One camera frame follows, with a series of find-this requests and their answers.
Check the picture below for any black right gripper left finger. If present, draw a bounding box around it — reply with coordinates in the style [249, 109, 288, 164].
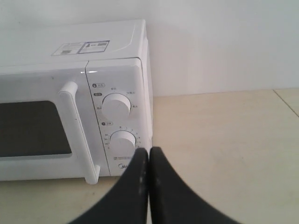
[71, 148, 149, 224]

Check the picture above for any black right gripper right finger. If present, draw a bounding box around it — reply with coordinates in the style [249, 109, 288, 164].
[149, 147, 224, 224]

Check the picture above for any white microwave door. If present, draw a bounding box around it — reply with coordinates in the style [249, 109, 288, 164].
[0, 61, 110, 184]

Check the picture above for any white microwave oven body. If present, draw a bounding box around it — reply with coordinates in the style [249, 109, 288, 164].
[0, 20, 153, 176]

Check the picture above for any white lower timer knob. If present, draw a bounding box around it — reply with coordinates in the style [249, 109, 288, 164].
[109, 131, 136, 154]

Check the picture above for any white upper power knob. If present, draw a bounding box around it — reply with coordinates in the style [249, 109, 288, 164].
[101, 93, 131, 121]

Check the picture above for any warning label sticker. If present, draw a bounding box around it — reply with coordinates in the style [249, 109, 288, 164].
[52, 40, 110, 56]

